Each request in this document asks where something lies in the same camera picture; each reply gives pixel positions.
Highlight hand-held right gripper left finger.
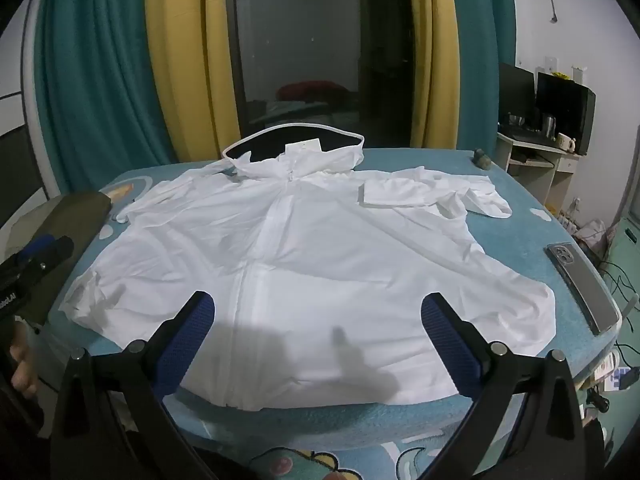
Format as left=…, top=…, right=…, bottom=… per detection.
left=50, top=290, right=216, bottom=480

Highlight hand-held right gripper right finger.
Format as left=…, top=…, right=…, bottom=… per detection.
left=421, top=292, right=586, bottom=480

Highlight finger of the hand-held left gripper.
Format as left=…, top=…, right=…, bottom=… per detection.
left=30, top=236, right=75, bottom=272
left=22, top=234, right=55, bottom=262

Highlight white hooded zip jacket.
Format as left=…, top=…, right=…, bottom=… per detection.
left=59, top=128, right=559, bottom=411

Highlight person's left hand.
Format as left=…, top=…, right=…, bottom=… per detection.
left=8, top=324, right=41, bottom=398

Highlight grey-green pillow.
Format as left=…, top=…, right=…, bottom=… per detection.
left=0, top=197, right=57, bottom=248

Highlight olive green cloth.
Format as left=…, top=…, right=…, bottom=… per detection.
left=22, top=192, right=113, bottom=326

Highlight smartphone in clear case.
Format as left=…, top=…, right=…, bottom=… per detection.
left=546, top=242, right=621, bottom=337

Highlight white power strip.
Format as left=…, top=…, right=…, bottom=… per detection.
left=557, top=197, right=581, bottom=234

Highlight blue and white box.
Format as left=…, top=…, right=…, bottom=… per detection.
left=602, top=364, right=640, bottom=394

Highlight pale crumpled bag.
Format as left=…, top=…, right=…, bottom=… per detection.
left=575, top=218, right=619, bottom=257

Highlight teal curtain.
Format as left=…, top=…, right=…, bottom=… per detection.
left=32, top=0, right=175, bottom=196
left=440, top=0, right=517, bottom=152

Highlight beige computer desk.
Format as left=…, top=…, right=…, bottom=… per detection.
left=497, top=129, right=584, bottom=207

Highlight black keyboard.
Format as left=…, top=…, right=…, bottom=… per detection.
left=506, top=129, right=551, bottom=144

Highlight yellow curtain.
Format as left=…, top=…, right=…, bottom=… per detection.
left=144, top=0, right=242, bottom=162
left=406, top=0, right=457, bottom=151

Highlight black computer monitor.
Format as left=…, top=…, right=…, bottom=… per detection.
left=536, top=72, right=596, bottom=156

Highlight dark glass sliding door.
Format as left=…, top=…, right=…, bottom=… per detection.
left=225, top=0, right=426, bottom=150

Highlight black floor cables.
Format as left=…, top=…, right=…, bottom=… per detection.
left=599, top=259, right=640, bottom=313

